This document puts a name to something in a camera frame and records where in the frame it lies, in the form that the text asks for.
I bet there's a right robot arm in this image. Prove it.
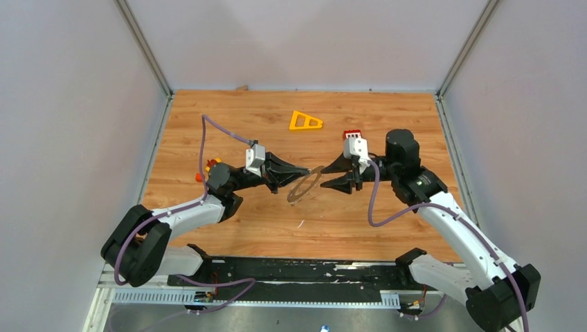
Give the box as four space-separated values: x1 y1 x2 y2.
323 129 541 331

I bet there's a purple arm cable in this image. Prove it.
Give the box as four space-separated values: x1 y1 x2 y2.
368 158 531 332
113 114 260 332

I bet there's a toy brick car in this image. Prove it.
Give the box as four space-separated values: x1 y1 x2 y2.
204 158 222 172

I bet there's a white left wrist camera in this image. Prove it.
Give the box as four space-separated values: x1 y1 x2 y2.
244 143 266 176

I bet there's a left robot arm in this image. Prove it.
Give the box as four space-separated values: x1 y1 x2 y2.
100 152 310 287

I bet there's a red toy window block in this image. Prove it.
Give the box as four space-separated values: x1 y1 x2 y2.
343 129 363 140

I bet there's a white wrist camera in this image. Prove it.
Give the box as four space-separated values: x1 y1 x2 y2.
244 143 266 176
343 137 370 174

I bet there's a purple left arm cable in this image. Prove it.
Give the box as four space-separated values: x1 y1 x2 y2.
113 114 260 332

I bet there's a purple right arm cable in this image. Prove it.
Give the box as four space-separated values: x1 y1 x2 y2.
368 158 531 332

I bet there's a white slotted cable duct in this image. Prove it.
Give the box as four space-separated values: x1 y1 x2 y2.
112 288 401 310

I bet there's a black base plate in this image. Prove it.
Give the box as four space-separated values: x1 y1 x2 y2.
167 257 441 304

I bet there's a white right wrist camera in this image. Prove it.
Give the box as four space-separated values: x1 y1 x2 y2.
343 137 370 174

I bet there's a yellow triangular toy frame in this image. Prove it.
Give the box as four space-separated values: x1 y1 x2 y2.
288 111 323 131

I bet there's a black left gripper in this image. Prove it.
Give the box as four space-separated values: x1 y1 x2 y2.
230 151 310 194

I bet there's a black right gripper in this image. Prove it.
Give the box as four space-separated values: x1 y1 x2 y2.
320 151 399 192

